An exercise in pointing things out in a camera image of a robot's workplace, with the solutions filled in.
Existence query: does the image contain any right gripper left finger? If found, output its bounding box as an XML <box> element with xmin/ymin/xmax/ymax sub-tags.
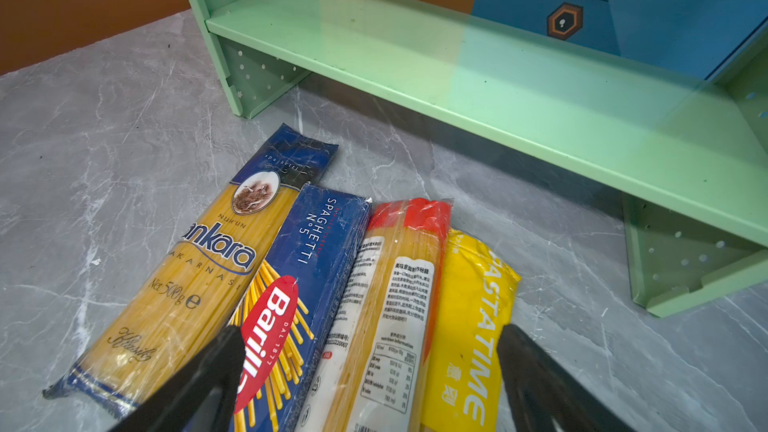
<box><xmin>112</xmin><ymin>325</ymin><xmax>245</xmax><ymax>432</ymax></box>

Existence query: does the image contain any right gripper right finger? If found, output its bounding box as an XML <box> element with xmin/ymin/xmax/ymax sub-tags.
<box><xmin>496</xmin><ymin>324</ymin><xmax>632</xmax><ymax>432</ymax></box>

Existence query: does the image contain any blue Barilla spaghetti box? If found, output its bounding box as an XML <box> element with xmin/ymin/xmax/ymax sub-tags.
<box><xmin>230</xmin><ymin>184</ymin><xmax>372</xmax><ymax>431</ymax></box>

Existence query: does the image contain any yellow pasta bag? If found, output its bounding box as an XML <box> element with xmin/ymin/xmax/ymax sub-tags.
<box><xmin>420</xmin><ymin>229</ymin><xmax>521</xmax><ymax>431</ymax></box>

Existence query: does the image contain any green metal two-tier shelf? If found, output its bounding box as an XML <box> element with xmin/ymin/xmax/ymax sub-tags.
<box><xmin>189</xmin><ymin>0</ymin><xmax>767</xmax><ymax>317</ymax></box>

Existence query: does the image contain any red-ended clear spaghetti bag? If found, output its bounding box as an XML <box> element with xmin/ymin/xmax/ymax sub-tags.
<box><xmin>295</xmin><ymin>198</ymin><xmax>452</xmax><ymax>431</ymax></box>

